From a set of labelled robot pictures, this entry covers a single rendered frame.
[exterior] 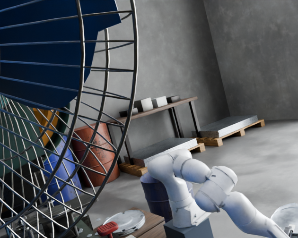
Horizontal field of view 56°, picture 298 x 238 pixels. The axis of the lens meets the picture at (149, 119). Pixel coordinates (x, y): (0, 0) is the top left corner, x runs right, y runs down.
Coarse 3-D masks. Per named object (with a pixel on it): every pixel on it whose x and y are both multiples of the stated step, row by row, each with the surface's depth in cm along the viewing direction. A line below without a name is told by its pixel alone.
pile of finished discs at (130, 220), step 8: (112, 216) 199; (120, 216) 197; (128, 216) 192; (136, 216) 190; (144, 216) 188; (104, 224) 191; (120, 224) 183; (128, 224) 182; (136, 224) 177; (120, 232) 174; (128, 232) 174
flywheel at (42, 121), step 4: (36, 112) 154; (44, 112) 155; (48, 112) 154; (56, 112) 156; (36, 116) 154; (40, 116) 155; (48, 116) 154; (40, 120) 155; (44, 120) 154; (56, 120) 156; (44, 124) 152; (52, 124) 154; (56, 124) 156; (40, 128) 153; (52, 128) 154; (40, 132) 151; (48, 132) 153; (52, 132) 154; (44, 136) 152; (44, 140) 152; (48, 140) 153; (44, 144) 152
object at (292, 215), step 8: (288, 208) 174; (296, 208) 172; (272, 216) 170; (280, 216) 168; (288, 216) 164; (296, 216) 162; (280, 224) 160; (288, 224) 158; (296, 224) 155; (296, 232) 149
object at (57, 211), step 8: (72, 200) 131; (80, 200) 128; (88, 200) 125; (96, 200) 124; (56, 208) 124; (72, 208) 120; (40, 216) 121; (48, 216) 117; (56, 216) 116; (64, 216) 119; (72, 216) 121; (64, 224) 119
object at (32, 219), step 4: (32, 216) 124; (28, 220) 120; (32, 220) 119; (36, 220) 118; (16, 224) 119; (20, 224) 118; (32, 224) 114; (36, 224) 113; (40, 224) 112; (16, 228) 115; (36, 228) 111; (40, 228) 112; (20, 232) 109; (40, 232) 112; (20, 236) 108; (28, 236) 109; (40, 236) 111
